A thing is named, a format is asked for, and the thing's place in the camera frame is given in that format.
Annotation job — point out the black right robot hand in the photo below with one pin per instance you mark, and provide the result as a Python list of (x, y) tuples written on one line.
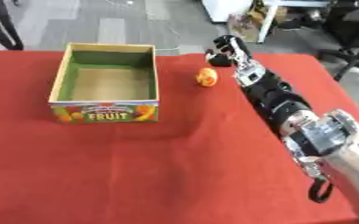
[(269, 93)]

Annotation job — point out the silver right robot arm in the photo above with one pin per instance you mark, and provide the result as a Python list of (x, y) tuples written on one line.
[(341, 151)]

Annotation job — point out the cardboard box with green inside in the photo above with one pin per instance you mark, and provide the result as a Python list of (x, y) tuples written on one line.
[(107, 112)]

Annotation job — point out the orange toy fruit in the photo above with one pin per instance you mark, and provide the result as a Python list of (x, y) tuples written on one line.
[(207, 77)]

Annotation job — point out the tan cardboard package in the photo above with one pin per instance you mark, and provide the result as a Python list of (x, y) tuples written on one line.
[(246, 24)]

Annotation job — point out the white desk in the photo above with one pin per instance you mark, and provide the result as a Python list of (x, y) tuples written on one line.
[(249, 10)]

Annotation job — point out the black office chair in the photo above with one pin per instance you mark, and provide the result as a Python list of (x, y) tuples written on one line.
[(352, 32)]

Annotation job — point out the black chair leg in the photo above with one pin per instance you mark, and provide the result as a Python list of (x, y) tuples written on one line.
[(4, 26)]

